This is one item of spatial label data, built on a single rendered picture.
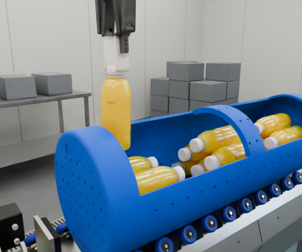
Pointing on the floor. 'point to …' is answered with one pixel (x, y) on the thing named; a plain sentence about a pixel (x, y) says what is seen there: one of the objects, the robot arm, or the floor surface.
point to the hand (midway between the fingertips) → (115, 54)
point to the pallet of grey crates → (194, 87)
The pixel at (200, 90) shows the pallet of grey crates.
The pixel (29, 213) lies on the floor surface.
